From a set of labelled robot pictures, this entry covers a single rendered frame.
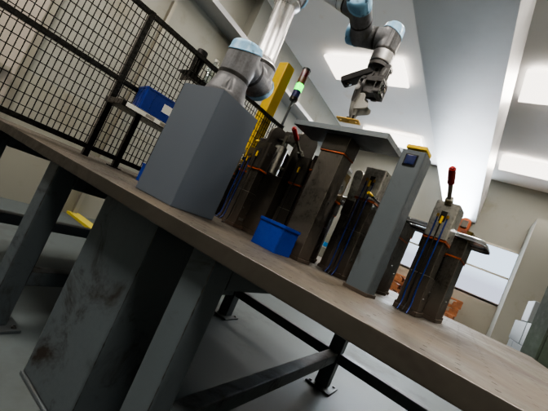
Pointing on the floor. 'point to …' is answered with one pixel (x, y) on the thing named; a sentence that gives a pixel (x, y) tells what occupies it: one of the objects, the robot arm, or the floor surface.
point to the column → (106, 313)
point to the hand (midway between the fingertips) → (350, 116)
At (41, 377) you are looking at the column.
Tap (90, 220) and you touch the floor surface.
